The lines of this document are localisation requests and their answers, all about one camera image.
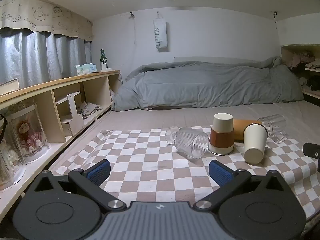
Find dark folded clothes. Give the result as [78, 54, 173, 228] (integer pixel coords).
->
[297, 76, 320, 92]

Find grey duvet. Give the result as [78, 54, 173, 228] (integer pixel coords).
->
[111, 56, 304, 112]

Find blue tissue pack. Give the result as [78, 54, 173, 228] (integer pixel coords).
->
[73, 63, 97, 76]

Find clear glass mug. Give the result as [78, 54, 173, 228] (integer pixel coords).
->
[257, 114, 288, 144]

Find pale crumpled clothes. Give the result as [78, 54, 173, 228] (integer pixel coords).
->
[77, 102, 103, 119]

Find white hanging fabric bag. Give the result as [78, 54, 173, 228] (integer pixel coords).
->
[153, 11, 167, 53]

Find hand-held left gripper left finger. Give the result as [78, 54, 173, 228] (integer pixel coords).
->
[32, 159, 127, 212]

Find pink crumpled cloth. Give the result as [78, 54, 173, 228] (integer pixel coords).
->
[287, 50, 316, 68]

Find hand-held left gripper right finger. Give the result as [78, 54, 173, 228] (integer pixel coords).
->
[195, 159, 288, 212]

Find wooden wall shelf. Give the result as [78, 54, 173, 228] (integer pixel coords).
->
[280, 44, 320, 103]

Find cream cup with brown band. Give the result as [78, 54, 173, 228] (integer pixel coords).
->
[208, 113, 235, 155]

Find brown checkered cloth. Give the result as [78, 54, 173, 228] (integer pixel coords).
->
[50, 127, 320, 221]

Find black strap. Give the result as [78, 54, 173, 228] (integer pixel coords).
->
[0, 114, 8, 144]

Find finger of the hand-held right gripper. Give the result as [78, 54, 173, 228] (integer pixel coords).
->
[303, 142, 320, 173]

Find lion plush display case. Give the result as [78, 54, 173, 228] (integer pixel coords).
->
[10, 104, 52, 165]

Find wooden stand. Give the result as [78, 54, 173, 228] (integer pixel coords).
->
[55, 92, 85, 137]

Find grey curtain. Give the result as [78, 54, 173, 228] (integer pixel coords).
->
[0, 27, 93, 90]

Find wooden shelf unit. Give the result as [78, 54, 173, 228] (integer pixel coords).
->
[0, 70, 121, 215]

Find ribbed clear glass goblet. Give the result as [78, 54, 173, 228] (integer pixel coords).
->
[165, 126, 209, 159]

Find orange cup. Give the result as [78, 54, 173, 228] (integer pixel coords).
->
[233, 119, 262, 142]

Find thick book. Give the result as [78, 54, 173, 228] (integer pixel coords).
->
[0, 78, 20, 96]

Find beige cartoon valance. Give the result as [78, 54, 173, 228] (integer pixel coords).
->
[0, 0, 94, 42]

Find clear display case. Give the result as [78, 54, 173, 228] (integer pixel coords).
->
[0, 127, 27, 193]

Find plain cream cup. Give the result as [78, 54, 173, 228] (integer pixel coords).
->
[243, 123, 268, 165]

